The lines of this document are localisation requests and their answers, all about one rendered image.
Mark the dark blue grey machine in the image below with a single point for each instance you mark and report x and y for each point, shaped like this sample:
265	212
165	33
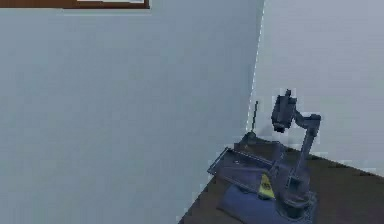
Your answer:
253	166

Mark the blue floor mat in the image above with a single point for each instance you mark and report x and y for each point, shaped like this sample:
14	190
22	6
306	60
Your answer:
243	203

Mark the brown framed wall picture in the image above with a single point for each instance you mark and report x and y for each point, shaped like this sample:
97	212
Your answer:
50	4

